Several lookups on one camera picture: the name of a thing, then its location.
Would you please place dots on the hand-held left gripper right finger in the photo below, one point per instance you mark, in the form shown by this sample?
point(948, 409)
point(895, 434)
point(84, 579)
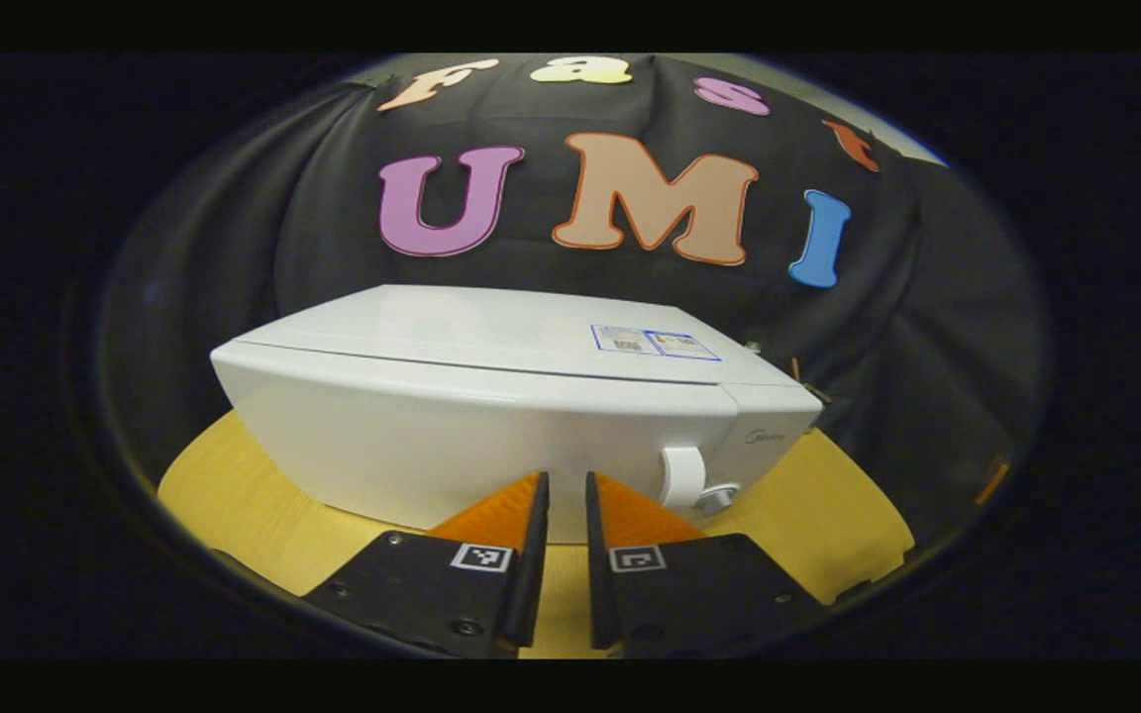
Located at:
point(598, 574)

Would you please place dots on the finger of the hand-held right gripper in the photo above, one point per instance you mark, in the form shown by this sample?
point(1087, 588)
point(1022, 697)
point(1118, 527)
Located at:
point(993, 482)

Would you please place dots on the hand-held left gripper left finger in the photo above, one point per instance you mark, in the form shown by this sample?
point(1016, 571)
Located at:
point(531, 574)

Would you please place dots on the white microwave oven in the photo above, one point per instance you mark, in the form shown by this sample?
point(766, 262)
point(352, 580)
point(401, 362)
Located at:
point(481, 436)

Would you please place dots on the black backdrop cloth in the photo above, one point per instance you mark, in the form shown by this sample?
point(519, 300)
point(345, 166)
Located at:
point(234, 248)

